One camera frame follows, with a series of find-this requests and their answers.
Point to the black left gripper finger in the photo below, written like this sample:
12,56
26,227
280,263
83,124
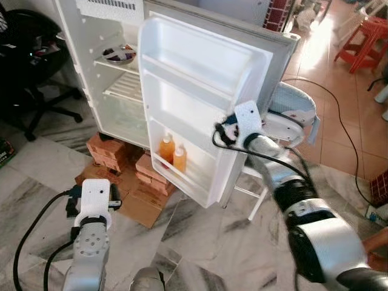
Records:
116,197

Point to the orange juice bottle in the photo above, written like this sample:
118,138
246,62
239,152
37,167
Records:
166,150
179,160

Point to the silver fridge door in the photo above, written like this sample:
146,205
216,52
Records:
200,73

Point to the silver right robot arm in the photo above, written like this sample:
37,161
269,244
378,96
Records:
327,242

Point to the small silver fridge body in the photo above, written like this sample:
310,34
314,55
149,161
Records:
82,36

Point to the flat brown cardboard sheet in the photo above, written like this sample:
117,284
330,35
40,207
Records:
136,209

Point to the white power strip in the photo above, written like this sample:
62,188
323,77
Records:
376,217

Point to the barefoot person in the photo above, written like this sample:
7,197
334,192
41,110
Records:
377,242

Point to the green printed carton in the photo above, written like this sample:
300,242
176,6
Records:
6,154

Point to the grey robot leg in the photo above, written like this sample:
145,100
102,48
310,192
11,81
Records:
147,282

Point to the shiny metal bowl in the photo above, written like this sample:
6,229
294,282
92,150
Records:
118,56

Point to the black office chair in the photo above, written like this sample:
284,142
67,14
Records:
30,60

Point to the red plastic stool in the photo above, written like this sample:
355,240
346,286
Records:
364,42

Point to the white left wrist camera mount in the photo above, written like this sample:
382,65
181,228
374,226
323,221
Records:
95,197

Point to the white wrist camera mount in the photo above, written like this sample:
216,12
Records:
247,118
95,197

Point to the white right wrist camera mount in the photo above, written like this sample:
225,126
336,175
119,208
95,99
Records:
247,118

